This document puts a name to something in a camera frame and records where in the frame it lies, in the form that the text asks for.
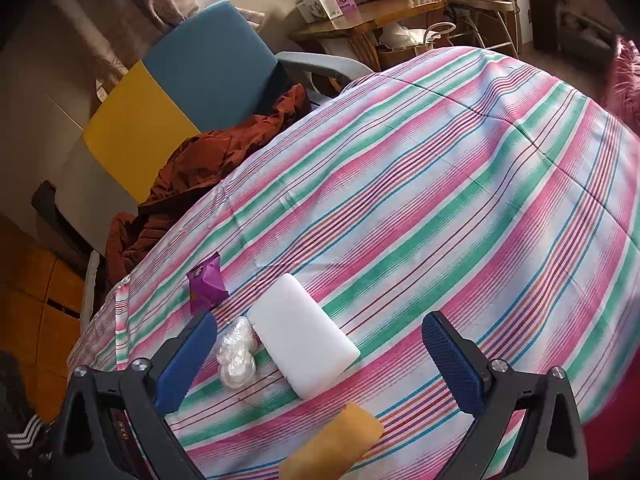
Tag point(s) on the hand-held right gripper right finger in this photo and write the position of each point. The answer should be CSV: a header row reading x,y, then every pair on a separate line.
x,y
452,360

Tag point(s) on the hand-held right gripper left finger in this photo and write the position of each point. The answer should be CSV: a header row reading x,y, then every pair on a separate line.
x,y
185,360

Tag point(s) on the clear plastic item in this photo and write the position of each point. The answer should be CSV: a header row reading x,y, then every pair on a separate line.
x,y
235,360

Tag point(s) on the purple snack packet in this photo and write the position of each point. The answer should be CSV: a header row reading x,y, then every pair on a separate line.
x,y
207,285

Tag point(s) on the white foam block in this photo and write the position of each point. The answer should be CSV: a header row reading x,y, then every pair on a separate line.
x,y
300,335

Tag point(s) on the orange cake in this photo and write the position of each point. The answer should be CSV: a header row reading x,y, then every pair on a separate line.
x,y
335,440

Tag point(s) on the wooden wardrobe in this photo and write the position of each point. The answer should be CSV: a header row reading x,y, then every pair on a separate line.
x,y
30,310

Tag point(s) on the person's dark striped pants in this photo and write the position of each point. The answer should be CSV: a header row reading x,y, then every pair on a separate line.
x,y
20,410

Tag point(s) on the striped pink green blanket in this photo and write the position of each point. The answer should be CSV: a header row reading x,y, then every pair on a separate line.
x,y
425,185

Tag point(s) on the rust red jacket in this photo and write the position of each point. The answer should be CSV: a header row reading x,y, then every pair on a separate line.
x,y
200,170

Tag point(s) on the grey yellow blue chair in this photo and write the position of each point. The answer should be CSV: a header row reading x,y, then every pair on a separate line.
x,y
210,70

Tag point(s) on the beige tote bag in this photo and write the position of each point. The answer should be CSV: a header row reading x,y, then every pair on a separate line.
x,y
435,42

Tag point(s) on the pink fluffy cushion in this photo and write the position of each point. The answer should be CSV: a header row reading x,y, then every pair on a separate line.
x,y
625,85

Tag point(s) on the white plastic bag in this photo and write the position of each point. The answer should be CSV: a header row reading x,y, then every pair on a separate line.
x,y
400,36

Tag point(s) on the wooden side table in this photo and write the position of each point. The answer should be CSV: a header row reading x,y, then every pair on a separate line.
x,y
370,17

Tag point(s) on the round white table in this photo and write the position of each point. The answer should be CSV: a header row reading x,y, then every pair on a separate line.
x,y
485,6

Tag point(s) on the pink cardboard box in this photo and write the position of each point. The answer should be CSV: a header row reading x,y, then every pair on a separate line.
x,y
350,2

